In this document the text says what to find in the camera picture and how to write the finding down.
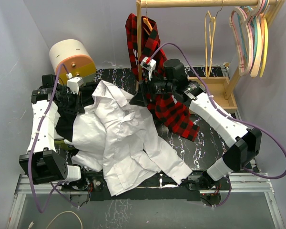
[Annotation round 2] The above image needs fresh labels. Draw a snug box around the black garment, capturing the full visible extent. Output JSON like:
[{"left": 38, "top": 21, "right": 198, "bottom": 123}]
[{"left": 55, "top": 82, "right": 98, "bottom": 142}]

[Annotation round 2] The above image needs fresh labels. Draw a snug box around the orange wooden hanger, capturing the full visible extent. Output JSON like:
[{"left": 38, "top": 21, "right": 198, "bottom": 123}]
[{"left": 143, "top": 0, "right": 153, "bottom": 36}]

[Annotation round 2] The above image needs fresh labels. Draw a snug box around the yellow wooden hanger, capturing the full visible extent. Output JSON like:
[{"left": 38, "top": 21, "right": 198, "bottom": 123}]
[{"left": 259, "top": 0, "right": 286, "bottom": 78}]

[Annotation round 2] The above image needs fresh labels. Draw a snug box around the natural wide wooden hanger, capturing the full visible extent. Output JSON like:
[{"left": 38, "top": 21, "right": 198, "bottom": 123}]
[{"left": 243, "top": 0, "right": 278, "bottom": 78}]

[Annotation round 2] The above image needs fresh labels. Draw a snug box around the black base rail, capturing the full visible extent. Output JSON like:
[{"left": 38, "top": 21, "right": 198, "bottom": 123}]
[{"left": 61, "top": 171, "right": 229, "bottom": 202}]

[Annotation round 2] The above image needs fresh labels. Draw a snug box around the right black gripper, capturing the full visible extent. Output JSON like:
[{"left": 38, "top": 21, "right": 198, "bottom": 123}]
[{"left": 129, "top": 71, "right": 175, "bottom": 107}]

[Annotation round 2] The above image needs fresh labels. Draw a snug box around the cream cylinder with coloured lid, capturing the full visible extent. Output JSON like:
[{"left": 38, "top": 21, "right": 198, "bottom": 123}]
[{"left": 49, "top": 39, "right": 96, "bottom": 85}]

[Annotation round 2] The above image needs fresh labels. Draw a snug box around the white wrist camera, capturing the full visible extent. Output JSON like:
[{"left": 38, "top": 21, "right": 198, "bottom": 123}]
[
  {"left": 140, "top": 57, "right": 156, "bottom": 81},
  {"left": 66, "top": 73, "right": 84, "bottom": 94}
]

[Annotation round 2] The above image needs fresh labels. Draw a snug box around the thin natural wooden hanger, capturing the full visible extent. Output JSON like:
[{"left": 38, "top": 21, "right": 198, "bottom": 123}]
[{"left": 204, "top": 0, "right": 224, "bottom": 78}]

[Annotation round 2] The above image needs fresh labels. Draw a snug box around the aluminium table frame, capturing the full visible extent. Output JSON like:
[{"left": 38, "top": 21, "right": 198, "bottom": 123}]
[{"left": 7, "top": 172, "right": 284, "bottom": 229}]

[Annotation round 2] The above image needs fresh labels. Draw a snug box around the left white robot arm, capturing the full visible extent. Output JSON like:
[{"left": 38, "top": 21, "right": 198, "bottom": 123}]
[{"left": 19, "top": 74, "right": 89, "bottom": 190}]

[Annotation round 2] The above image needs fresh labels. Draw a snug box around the teal wooden hanger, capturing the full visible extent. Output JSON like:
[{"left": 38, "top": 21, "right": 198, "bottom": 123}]
[{"left": 238, "top": 0, "right": 270, "bottom": 70}]

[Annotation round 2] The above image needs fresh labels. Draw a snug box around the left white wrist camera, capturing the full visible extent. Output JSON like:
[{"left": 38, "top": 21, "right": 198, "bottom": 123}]
[{"left": 66, "top": 73, "right": 84, "bottom": 94}]

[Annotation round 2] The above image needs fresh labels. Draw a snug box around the wooden clothes rack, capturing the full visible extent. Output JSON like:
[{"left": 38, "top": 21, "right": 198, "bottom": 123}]
[{"left": 135, "top": 0, "right": 286, "bottom": 114}]

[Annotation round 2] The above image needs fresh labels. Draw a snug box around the olive green laundry basket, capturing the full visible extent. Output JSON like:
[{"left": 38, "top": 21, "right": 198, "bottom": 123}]
[{"left": 54, "top": 139, "right": 75, "bottom": 150}]

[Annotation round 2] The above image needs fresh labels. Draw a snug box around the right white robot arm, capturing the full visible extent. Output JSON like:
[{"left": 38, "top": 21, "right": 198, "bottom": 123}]
[{"left": 130, "top": 57, "right": 262, "bottom": 189}]

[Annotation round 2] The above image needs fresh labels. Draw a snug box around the red black plaid shirt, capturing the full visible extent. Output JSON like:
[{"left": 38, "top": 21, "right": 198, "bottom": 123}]
[{"left": 125, "top": 13, "right": 199, "bottom": 141}]

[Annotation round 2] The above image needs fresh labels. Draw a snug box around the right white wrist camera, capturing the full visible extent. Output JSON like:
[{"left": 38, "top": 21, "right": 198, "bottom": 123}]
[{"left": 140, "top": 57, "right": 156, "bottom": 81}]

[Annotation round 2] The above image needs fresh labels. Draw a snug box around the cream thin cable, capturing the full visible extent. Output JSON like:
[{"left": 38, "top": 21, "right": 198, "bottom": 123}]
[{"left": 27, "top": 210, "right": 83, "bottom": 229}]

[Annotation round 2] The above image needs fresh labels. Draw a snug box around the white button-up shirt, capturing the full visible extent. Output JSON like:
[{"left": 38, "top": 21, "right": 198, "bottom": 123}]
[{"left": 69, "top": 81, "right": 191, "bottom": 196}]

